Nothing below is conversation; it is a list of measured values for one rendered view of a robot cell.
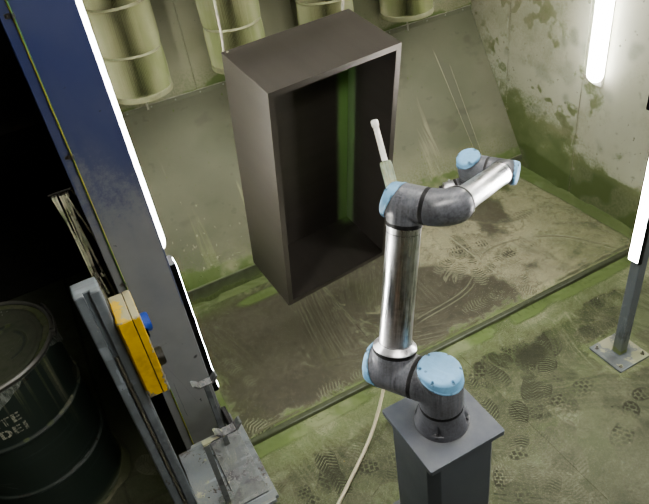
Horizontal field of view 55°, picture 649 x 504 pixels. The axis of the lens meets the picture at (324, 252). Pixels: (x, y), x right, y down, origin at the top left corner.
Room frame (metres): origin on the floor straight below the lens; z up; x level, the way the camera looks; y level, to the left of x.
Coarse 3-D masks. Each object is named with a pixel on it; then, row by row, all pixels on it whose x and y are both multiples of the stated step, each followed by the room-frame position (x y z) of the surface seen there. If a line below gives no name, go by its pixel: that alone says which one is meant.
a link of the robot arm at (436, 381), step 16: (432, 352) 1.43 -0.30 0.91; (416, 368) 1.39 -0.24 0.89; (432, 368) 1.36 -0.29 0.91; (448, 368) 1.35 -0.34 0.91; (416, 384) 1.35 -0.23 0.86; (432, 384) 1.30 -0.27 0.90; (448, 384) 1.29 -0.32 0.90; (416, 400) 1.34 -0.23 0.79; (432, 400) 1.30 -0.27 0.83; (448, 400) 1.28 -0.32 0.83; (432, 416) 1.30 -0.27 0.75; (448, 416) 1.28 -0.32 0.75
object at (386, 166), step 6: (372, 120) 2.29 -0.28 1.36; (372, 126) 2.28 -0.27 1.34; (378, 126) 2.28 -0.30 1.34; (378, 132) 2.26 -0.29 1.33; (378, 138) 2.24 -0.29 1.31; (378, 144) 2.23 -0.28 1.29; (384, 150) 2.20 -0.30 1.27; (384, 156) 2.18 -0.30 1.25; (384, 162) 2.16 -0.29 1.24; (390, 162) 2.16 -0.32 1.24; (384, 168) 2.14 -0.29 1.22; (390, 168) 2.14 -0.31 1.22; (384, 174) 2.13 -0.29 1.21; (390, 174) 2.12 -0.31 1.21; (384, 180) 2.12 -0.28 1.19; (390, 180) 2.11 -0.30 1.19; (396, 180) 2.11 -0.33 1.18
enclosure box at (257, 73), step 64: (256, 64) 2.28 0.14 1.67; (320, 64) 2.24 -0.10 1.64; (384, 64) 2.47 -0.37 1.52; (256, 128) 2.23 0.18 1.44; (320, 128) 2.69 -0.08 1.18; (384, 128) 2.50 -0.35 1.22; (256, 192) 2.36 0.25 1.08; (320, 192) 2.75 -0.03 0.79; (256, 256) 2.54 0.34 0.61; (320, 256) 2.60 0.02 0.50
